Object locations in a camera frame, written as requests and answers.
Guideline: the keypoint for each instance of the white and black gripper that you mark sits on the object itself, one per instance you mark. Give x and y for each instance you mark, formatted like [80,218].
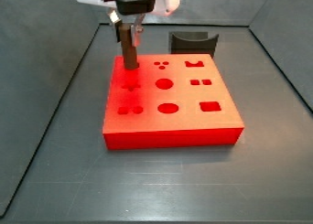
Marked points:
[134,7]

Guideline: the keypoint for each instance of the dark brown hexagon peg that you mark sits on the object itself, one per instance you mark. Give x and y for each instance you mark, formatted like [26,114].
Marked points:
[129,51]

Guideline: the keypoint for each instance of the black curved peg holder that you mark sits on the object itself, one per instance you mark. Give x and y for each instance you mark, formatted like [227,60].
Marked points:
[185,42]

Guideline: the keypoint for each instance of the red shape sorter block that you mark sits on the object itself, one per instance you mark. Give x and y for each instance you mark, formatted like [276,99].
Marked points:
[171,103]

